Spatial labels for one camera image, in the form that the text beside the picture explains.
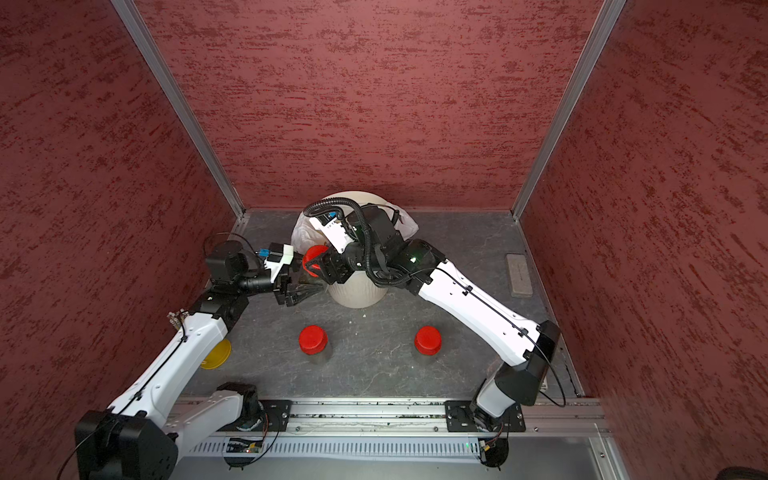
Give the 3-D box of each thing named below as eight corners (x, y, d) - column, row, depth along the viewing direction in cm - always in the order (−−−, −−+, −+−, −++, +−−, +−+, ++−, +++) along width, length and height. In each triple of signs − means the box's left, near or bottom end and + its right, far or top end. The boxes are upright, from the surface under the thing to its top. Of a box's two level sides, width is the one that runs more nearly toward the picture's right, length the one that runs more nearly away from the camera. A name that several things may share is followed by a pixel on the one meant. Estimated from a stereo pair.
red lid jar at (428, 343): (414, 364, 85) (417, 349, 75) (413, 342, 89) (416, 325, 79) (437, 364, 85) (443, 349, 75) (435, 342, 89) (441, 325, 79)
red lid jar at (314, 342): (306, 364, 84) (295, 350, 74) (310, 341, 88) (301, 325, 79) (329, 364, 84) (322, 350, 74) (332, 341, 88) (325, 325, 79)
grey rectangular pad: (512, 297, 99) (516, 291, 96) (501, 260, 109) (504, 253, 106) (533, 297, 99) (538, 291, 96) (520, 260, 109) (524, 253, 106)
